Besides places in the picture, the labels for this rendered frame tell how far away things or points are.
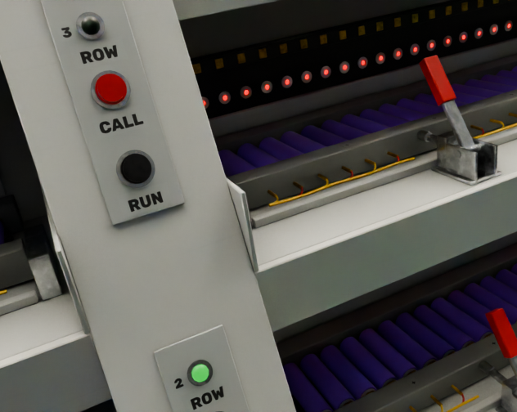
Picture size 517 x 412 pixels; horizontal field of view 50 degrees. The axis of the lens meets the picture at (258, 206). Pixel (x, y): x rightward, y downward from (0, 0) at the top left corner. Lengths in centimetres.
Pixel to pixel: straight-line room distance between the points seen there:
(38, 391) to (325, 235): 18
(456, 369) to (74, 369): 30
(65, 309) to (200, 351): 8
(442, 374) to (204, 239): 25
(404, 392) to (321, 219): 16
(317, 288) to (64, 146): 17
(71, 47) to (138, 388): 18
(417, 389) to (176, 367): 22
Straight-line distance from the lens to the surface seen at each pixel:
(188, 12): 34
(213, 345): 31
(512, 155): 45
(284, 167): 39
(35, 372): 31
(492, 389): 50
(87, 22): 31
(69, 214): 30
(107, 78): 30
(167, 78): 31
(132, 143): 30
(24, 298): 35
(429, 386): 47
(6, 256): 37
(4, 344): 32
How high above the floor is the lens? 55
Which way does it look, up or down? 5 degrees down
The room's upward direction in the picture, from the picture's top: 17 degrees counter-clockwise
